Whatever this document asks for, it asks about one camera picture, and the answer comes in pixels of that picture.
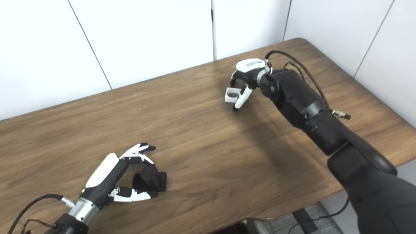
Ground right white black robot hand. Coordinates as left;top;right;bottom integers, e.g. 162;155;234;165
230;58;273;112

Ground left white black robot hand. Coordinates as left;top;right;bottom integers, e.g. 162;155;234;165
68;143;159;225

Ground white square piece with hole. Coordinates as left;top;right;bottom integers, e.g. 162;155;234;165
224;87;242;104

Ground black peg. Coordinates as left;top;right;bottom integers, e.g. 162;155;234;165
133;165;167;193

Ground gray floor mat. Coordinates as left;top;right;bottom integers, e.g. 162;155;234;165
253;201;345;234

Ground right thin wrist wires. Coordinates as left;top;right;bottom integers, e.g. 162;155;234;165
283;61;306;80

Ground thin wrist wires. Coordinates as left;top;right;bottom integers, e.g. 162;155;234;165
21;219;57;234
283;61;306;80

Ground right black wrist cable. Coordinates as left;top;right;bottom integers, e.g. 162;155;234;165
265;50;351;120

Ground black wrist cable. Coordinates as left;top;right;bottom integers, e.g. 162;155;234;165
265;50;351;120
7;194;76;234

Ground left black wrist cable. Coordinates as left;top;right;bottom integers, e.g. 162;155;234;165
7;194;76;234

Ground left thin wrist wires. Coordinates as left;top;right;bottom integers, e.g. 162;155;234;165
21;219;57;234

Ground thin black hanging cable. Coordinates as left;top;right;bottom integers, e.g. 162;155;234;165
288;197;351;234

